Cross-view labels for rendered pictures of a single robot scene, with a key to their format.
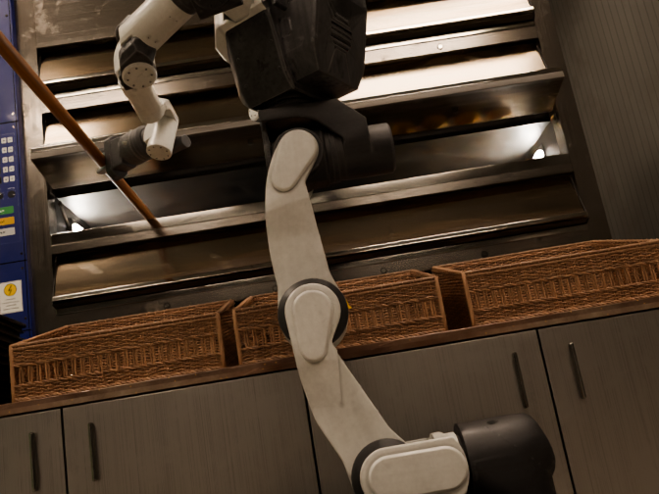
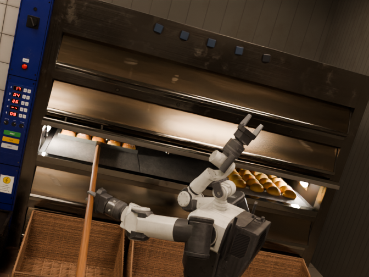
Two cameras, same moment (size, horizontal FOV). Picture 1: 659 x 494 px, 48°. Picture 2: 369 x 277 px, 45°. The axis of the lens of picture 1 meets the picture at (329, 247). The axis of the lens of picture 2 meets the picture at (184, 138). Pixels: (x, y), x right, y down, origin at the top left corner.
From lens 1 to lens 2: 176 cm
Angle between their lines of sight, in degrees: 28
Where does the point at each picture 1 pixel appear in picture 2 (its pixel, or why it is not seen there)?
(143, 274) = (82, 195)
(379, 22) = (267, 103)
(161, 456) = not seen: outside the picture
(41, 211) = (35, 139)
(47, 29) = (72, 21)
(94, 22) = (105, 28)
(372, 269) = not seen: hidden behind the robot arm
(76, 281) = (45, 186)
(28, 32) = (60, 17)
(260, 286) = not seen: hidden behind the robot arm
